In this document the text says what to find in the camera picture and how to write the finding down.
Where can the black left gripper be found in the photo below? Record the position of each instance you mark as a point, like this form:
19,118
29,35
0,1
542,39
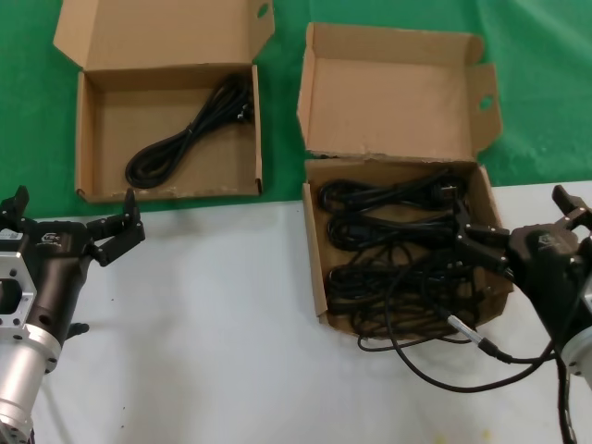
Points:
57,268

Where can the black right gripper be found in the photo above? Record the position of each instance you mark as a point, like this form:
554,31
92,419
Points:
550,277

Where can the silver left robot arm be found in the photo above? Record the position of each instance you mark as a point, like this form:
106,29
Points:
20,374

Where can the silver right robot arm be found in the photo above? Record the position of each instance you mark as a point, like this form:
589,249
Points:
583,361

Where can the green table cloth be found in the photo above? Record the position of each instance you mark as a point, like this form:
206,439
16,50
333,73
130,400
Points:
28,115
536,46

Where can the black left gripper plug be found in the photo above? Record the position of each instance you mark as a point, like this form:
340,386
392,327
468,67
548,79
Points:
79,329

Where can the silver left wrist bracket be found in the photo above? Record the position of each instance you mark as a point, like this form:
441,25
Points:
13,266

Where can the open brown cardboard box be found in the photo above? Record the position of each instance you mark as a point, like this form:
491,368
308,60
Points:
388,106
176,134

